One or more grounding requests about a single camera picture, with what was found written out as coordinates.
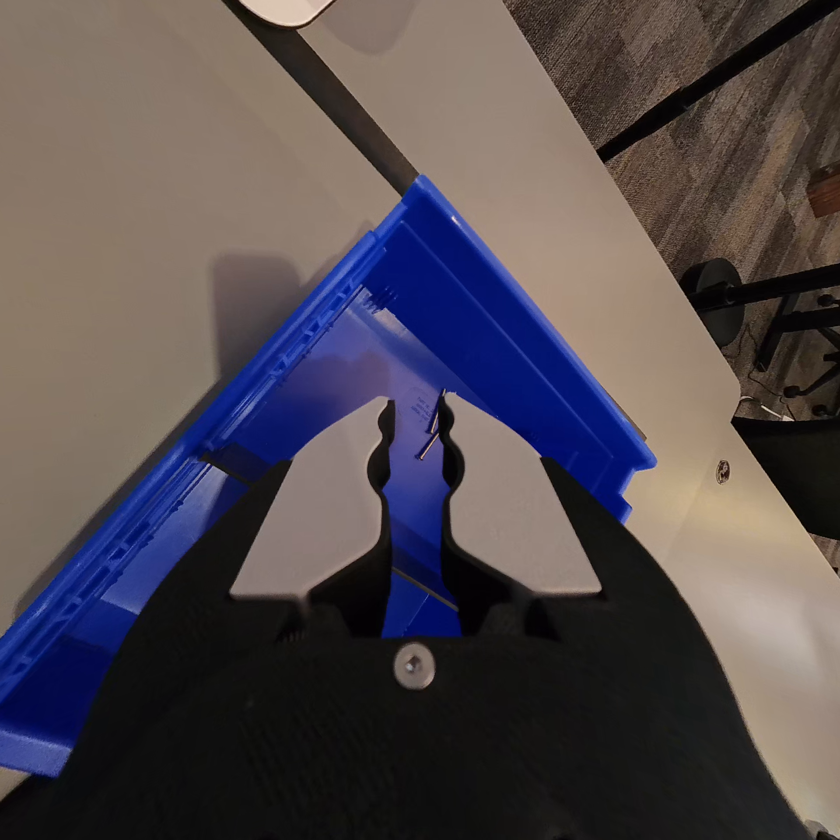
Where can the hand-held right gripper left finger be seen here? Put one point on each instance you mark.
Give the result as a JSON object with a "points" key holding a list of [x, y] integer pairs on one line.
{"points": [[308, 525]]}

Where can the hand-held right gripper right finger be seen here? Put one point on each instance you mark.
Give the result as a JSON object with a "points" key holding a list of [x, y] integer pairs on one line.
{"points": [[518, 525]]}

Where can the thin silver bolt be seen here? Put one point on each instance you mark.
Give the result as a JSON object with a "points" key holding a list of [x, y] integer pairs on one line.
{"points": [[438, 412], [427, 446]]}

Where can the blue plastic parts bin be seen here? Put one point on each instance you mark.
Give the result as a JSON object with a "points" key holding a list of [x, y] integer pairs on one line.
{"points": [[525, 367]]}

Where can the round table grommet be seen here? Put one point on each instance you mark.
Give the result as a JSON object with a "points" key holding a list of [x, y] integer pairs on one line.
{"points": [[722, 470]]}

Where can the tall black chair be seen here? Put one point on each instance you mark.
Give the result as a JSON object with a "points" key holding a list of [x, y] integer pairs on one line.
{"points": [[800, 472]]}

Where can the black floor stand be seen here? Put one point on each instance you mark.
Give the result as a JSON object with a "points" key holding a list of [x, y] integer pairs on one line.
{"points": [[715, 295]]}

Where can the black swivel office chair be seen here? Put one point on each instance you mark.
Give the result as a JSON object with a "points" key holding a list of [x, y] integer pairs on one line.
{"points": [[814, 320]]}

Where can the brown wooden block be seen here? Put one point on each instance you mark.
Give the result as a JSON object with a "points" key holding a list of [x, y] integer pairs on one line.
{"points": [[827, 191]]}

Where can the black metal bar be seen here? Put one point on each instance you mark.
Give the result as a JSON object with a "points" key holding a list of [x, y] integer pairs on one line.
{"points": [[715, 80]]}

